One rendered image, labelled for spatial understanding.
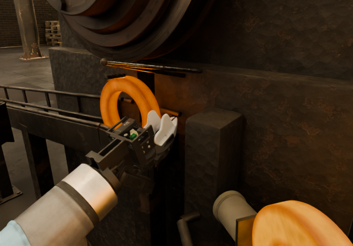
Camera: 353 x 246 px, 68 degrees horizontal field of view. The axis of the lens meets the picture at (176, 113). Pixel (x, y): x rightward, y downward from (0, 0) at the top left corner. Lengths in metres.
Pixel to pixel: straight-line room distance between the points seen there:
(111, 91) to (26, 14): 7.00
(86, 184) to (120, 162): 0.08
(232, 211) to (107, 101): 0.40
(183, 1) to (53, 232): 0.39
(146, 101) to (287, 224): 0.37
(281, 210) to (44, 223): 0.30
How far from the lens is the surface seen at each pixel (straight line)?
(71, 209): 0.42
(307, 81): 0.49
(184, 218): 0.54
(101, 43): 0.59
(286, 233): 0.33
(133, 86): 0.59
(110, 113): 0.69
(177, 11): 0.46
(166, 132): 0.53
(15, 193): 1.85
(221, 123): 0.46
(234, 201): 0.45
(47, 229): 0.42
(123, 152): 0.46
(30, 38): 7.62
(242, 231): 0.39
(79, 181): 0.43
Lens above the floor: 0.97
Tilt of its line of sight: 20 degrees down
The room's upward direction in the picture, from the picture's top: straight up
